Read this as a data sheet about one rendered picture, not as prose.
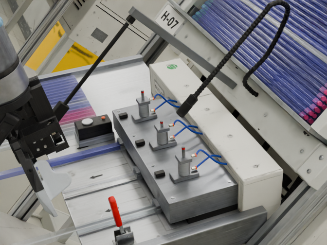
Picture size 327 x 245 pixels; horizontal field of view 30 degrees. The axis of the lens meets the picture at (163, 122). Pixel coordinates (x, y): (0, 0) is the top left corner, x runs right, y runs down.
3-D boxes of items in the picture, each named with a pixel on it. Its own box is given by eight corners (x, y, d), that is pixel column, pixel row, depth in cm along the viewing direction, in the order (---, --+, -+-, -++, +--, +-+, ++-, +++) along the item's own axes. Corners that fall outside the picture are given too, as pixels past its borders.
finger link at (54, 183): (83, 205, 94) (59, 150, 94) (47, 221, 93) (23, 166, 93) (83, 203, 97) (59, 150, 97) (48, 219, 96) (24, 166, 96)
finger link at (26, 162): (44, 189, 92) (19, 136, 92) (34, 193, 92) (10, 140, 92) (45, 187, 97) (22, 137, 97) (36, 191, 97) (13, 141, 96)
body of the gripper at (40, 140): (71, 151, 96) (44, 90, 89) (20, 174, 94) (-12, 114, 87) (60, 127, 102) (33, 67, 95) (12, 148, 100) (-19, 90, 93)
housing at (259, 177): (241, 239, 115) (243, 181, 107) (152, 113, 153) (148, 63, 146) (279, 227, 117) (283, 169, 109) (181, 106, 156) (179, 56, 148)
